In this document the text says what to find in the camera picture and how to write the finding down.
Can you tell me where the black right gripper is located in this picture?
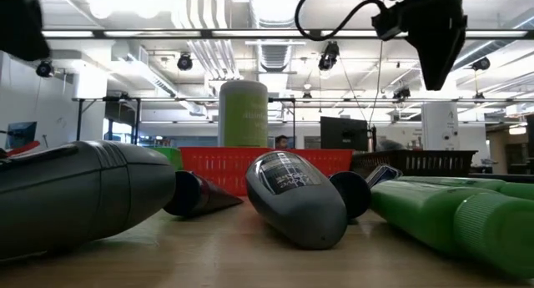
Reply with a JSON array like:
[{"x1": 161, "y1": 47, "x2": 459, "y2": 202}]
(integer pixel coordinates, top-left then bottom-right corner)
[{"x1": 400, "y1": 0, "x2": 468, "y2": 92}]

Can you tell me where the grey Dove body wash bottle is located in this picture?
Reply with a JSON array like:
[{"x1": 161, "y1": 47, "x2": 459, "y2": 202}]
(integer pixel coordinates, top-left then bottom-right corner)
[
  {"x1": 0, "y1": 139, "x2": 177, "y2": 263},
  {"x1": 244, "y1": 149, "x2": 350, "y2": 251},
  {"x1": 376, "y1": 139, "x2": 406, "y2": 152}
]

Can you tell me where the green travel bottle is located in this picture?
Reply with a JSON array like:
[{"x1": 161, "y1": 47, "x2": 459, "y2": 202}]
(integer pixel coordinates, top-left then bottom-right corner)
[
  {"x1": 369, "y1": 178, "x2": 534, "y2": 280},
  {"x1": 395, "y1": 175, "x2": 534, "y2": 202}
]

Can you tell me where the dark toiletry tube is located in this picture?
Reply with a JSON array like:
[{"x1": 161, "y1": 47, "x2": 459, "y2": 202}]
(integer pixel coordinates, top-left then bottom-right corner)
[
  {"x1": 328, "y1": 169, "x2": 372, "y2": 220},
  {"x1": 164, "y1": 169, "x2": 244, "y2": 219}
]

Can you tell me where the black ceiling spotlight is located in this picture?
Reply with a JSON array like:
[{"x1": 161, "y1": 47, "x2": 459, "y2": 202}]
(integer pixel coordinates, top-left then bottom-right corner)
[
  {"x1": 317, "y1": 40, "x2": 340, "y2": 72},
  {"x1": 391, "y1": 86, "x2": 412, "y2": 101},
  {"x1": 471, "y1": 56, "x2": 491, "y2": 72},
  {"x1": 35, "y1": 60, "x2": 54, "y2": 78},
  {"x1": 176, "y1": 53, "x2": 194, "y2": 72}
]

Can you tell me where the white square column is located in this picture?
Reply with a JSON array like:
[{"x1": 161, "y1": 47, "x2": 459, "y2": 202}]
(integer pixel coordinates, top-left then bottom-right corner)
[{"x1": 421, "y1": 101, "x2": 461, "y2": 151}]

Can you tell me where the dark brown plastic basket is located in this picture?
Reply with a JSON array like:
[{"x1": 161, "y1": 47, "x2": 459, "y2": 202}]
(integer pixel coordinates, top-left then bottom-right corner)
[{"x1": 349, "y1": 149, "x2": 479, "y2": 179}]

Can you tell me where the black computer monitor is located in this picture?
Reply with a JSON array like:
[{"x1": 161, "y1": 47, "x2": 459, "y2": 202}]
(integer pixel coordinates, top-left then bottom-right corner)
[{"x1": 320, "y1": 115, "x2": 370, "y2": 152}]

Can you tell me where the red plastic basket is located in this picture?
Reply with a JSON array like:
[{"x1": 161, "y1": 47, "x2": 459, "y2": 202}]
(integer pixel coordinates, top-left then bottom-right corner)
[
  {"x1": 269, "y1": 148, "x2": 355, "y2": 179},
  {"x1": 179, "y1": 146, "x2": 272, "y2": 197}
]

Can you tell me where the green plastic basket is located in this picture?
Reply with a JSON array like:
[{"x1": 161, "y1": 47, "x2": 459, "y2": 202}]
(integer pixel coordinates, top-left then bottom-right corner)
[{"x1": 149, "y1": 146, "x2": 184, "y2": 172}]

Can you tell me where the red rod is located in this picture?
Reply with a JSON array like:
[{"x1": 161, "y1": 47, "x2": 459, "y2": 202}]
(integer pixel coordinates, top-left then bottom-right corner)
[{"x1": 6, "y1": 140, "x2": 42, "y2": 158}]

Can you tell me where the small dark screen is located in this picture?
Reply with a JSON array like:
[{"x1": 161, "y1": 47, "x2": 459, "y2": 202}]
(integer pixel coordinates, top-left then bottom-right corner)
[{"x1": 5, "y1": 121, "x2": 38, "y2": 149}]

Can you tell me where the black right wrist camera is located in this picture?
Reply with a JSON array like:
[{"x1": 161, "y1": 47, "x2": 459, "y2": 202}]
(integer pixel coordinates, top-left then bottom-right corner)
[{"x1": 370, "y1": 3, "x2": 409, "y2": 42}]

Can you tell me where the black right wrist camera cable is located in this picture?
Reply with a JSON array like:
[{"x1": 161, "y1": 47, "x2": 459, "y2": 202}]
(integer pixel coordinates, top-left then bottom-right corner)
[{"x1": 294, "y1": 0, "x2": 387, "y2": 43}]

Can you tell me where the silver ventilation duct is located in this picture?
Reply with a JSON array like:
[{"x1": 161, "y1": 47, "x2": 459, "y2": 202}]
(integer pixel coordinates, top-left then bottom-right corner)
[{"x1": 249, "y1": 0, "x2": 308, "y2": 72}]

